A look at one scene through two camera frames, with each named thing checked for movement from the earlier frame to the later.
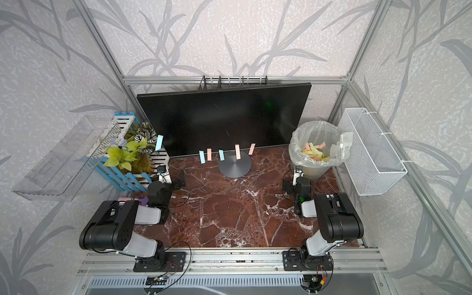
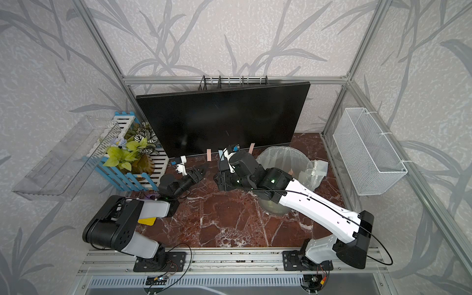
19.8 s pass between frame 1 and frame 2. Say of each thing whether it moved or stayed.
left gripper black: moved
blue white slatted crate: stayed
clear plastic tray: stayed
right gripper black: moved
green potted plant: stayed
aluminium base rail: stayed
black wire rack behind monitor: stayed
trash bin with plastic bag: moved
